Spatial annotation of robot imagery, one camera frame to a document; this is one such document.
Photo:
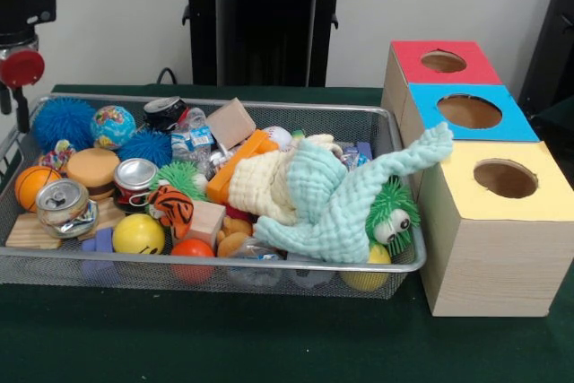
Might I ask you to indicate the wooden cube block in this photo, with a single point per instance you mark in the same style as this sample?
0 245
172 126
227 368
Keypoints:
233 120

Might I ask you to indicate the black frame between tables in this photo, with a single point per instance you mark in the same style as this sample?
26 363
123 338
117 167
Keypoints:
551 42

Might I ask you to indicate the globe print ball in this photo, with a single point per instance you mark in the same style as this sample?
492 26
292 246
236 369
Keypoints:
113 126

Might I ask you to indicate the toy foam burger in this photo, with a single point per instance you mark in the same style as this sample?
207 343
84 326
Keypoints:
92 170

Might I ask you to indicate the cream cloth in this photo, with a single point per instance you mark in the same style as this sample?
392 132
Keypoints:
260 185

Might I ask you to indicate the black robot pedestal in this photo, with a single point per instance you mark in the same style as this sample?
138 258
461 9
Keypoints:
264 20

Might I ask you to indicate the small tiger plush toy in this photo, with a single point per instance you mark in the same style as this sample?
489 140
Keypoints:
172 208

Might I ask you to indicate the grey mesh bin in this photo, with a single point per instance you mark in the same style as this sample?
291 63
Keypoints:
18 266

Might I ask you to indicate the small blue spiky ball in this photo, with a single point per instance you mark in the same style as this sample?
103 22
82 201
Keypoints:
145 149

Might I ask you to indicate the green spiky ball with eyes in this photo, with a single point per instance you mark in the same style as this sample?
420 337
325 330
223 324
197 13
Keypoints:
390 203

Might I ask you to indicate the small orange basketball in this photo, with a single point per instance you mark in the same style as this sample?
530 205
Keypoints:
33 188

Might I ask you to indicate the mint green cloth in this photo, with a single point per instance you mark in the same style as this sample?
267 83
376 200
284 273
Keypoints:
323 203

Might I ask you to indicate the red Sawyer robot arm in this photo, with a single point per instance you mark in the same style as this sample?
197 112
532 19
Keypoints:
22 11

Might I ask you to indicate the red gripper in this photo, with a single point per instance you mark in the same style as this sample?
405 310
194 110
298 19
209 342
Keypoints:
22 69

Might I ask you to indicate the yellow ball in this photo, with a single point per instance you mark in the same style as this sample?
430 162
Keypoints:
136 232

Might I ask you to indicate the wooden box with three holes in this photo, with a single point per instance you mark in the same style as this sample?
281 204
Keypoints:
493 266

